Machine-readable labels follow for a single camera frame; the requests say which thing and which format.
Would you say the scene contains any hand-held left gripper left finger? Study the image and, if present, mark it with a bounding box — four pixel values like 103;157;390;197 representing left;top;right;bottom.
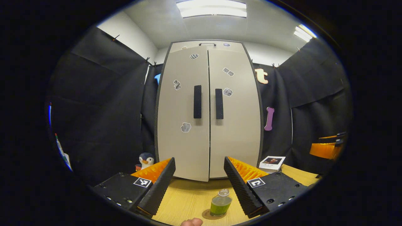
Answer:
91;157;176;219

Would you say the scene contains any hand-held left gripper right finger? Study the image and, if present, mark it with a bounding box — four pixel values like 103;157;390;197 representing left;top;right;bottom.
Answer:
224;156;310;219

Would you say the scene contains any green tea bottle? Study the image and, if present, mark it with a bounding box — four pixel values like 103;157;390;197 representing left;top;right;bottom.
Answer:
209;189;233;217

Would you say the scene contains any round cork coaster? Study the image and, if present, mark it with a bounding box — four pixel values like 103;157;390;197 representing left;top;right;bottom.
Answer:
202;209;227;220

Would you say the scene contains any grey cabinet door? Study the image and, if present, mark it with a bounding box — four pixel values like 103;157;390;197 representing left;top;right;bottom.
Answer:
208;49;262;179
156;46;210;182

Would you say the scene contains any grey cabinet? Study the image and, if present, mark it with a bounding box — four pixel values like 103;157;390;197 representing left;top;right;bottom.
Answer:
154;39;264;182

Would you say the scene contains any penguin plush toy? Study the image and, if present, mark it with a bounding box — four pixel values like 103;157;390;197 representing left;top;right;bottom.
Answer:
136;153;155;171

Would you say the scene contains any small ceiling light panel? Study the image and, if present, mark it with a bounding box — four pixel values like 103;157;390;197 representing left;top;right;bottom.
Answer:
294;24;318;43

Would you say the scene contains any large ceiling light panel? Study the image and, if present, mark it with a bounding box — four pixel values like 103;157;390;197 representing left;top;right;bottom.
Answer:
176;0;247;18

